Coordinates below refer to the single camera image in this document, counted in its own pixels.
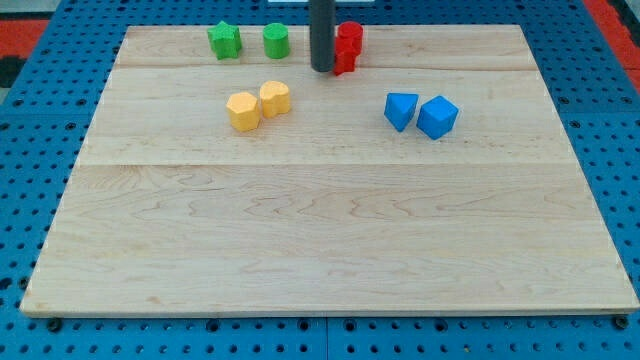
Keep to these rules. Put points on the green star block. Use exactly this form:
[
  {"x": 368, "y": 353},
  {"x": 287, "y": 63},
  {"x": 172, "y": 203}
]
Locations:
[{"x": 225, "y": 40}]

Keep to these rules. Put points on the green cylinder block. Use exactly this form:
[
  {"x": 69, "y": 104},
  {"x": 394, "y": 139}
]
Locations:
[{"x": 276, "y": 41}]

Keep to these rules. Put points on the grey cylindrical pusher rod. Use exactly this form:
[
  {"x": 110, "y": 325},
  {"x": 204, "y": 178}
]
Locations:
[{"x": 321, "y": 33}]

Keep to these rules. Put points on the blue cube block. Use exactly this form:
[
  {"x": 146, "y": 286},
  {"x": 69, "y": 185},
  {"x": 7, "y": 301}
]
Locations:
[{"x": 437, "y": 117}]

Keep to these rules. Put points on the light wooden board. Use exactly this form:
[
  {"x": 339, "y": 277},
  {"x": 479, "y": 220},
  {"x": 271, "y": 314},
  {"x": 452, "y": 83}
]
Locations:
[{"x": 327, "y": 210}]

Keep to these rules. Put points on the yellow heart block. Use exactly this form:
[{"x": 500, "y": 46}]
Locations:
[{"x": 275, "y": 98}]

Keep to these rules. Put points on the red star block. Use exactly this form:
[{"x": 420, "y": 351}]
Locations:
[{"x": 345, "y": 56}]

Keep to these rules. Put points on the yellow hexagon block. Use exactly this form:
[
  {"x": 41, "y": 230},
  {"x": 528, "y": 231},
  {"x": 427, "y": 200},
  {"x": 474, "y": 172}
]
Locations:
[{"x": 243, "y": 111}]

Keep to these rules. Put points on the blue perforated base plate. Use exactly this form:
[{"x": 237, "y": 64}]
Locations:
[{"x": 49, "y": 107}]

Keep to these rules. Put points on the blue triangle block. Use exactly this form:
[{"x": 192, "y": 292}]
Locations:
[{"x": 400, "y": 109}]

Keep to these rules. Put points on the red cylinder block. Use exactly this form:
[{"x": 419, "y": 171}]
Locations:
[{"x": 353, "y": 31}]

